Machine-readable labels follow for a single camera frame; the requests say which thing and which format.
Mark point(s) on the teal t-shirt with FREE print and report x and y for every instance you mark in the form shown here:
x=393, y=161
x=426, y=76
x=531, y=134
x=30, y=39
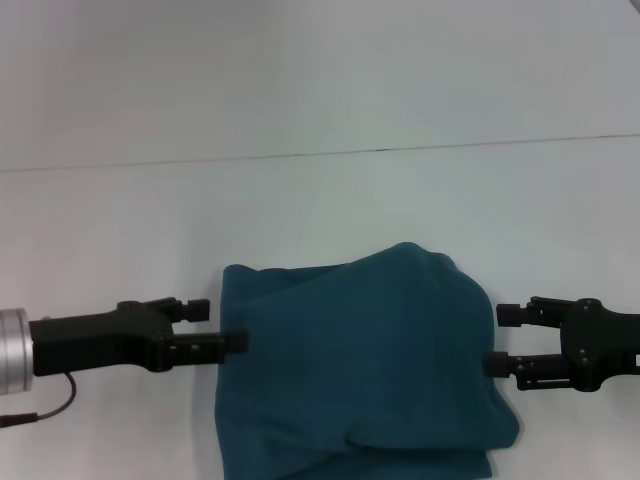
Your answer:
x=360, y=360

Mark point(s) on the silver and white left arm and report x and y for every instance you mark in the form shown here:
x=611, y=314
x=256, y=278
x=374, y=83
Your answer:
x=15, y=350

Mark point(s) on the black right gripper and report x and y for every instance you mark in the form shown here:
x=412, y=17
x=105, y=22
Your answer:
x=605, y=347

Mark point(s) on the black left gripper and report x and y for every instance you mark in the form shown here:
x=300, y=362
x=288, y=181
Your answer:
x=105, y=340

